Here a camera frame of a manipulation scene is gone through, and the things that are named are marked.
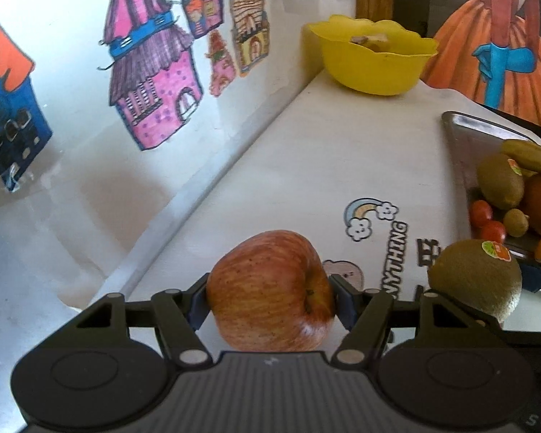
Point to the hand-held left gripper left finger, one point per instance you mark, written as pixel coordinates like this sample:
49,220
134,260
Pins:
199,306

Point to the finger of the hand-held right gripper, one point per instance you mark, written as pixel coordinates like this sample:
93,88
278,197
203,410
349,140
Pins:
532,277

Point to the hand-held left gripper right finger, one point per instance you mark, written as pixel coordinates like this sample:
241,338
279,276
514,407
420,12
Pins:
345,306

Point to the tan round longan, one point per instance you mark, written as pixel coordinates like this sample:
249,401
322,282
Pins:
516,223

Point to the red cherry tomato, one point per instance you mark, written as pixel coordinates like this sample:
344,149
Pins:
493,232
480,212

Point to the brown kiwi with sticker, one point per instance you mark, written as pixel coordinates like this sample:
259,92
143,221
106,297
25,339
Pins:
500,185
469,279

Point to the pale striped apple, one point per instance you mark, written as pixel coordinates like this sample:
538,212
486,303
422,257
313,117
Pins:
261,288

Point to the metal tray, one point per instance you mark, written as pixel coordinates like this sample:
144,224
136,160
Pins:
469,135

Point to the white printed table mat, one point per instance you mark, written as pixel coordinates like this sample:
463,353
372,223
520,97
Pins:
320,167

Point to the house drawings paper sheet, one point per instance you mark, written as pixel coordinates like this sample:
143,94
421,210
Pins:
72,167

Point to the yellow plastic bowl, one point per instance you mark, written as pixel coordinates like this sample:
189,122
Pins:
369,70

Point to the banana in bowl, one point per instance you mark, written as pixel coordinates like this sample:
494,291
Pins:
374,41

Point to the orange dress wall poster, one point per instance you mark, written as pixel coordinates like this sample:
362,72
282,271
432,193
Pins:
514,31

